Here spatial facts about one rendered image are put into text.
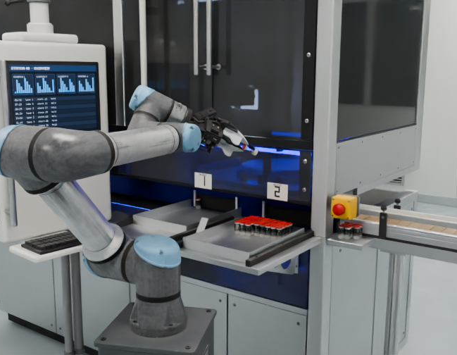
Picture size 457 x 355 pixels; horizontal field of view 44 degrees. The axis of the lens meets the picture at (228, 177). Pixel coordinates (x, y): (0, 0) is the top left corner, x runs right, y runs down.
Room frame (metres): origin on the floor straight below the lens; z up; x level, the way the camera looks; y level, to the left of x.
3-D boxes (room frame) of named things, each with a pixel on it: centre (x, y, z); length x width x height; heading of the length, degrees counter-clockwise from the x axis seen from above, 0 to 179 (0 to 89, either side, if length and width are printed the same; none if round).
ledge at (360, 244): (1.92, -0.43, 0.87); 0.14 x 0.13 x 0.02; 144
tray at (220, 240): (1.85, -0.06, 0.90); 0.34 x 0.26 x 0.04; 144
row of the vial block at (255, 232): (1.92, -0.11, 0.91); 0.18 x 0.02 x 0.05; 54
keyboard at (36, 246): (2.12, 0.58, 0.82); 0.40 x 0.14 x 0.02; 138
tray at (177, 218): (2.14, 0.15, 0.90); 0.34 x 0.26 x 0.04; 144
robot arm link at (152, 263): (1.41, 0.19, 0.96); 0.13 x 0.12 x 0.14; 61
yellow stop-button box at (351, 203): (1.89, -0.40, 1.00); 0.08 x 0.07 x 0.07; 144
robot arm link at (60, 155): (1.33, 0.23, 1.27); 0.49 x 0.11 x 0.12; 151
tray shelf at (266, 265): (1.98, 0.05, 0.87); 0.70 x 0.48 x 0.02; 54
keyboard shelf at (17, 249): (2.16, 0.62, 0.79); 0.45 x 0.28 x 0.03; 138
